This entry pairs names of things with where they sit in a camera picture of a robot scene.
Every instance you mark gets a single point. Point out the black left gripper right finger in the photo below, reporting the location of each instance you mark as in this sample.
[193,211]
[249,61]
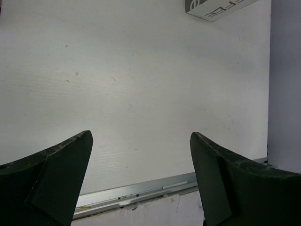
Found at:
[236,191]

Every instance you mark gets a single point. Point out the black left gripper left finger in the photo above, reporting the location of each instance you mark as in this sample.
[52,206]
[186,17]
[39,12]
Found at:
[43,188]

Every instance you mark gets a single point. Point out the grey white coffee paper bag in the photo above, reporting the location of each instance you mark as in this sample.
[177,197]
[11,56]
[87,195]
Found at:
[213,10]

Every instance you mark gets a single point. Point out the aluminium table edge rail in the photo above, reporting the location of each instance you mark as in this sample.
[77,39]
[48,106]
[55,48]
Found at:
[117,198]

